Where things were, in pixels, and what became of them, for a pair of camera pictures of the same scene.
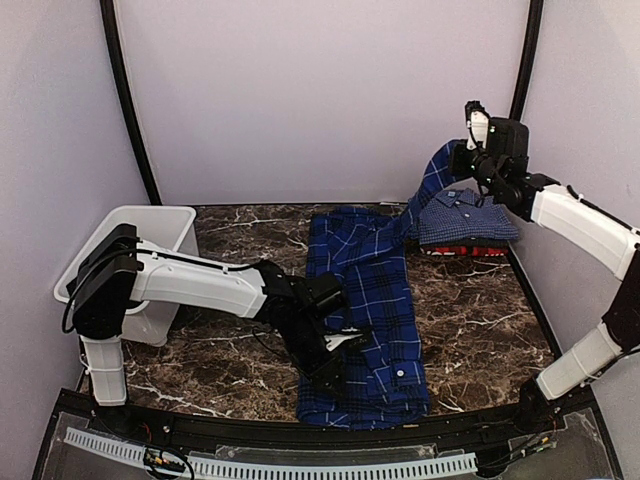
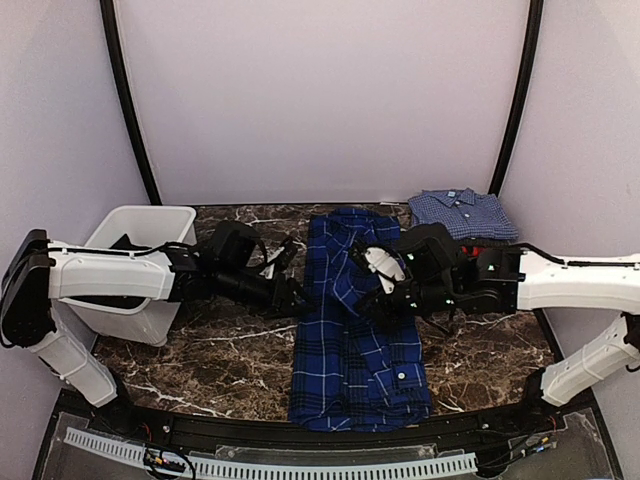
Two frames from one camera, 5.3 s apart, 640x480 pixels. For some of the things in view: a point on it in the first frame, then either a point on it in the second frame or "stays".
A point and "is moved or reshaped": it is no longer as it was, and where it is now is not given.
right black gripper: x=457 y=166 → x=377 y=301
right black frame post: x=536 y=10 stays
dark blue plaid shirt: x=370 y=251 is moved or reshaped
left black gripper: x=323 y=372 → x=285 y=289
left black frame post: x=107 y=19 stays
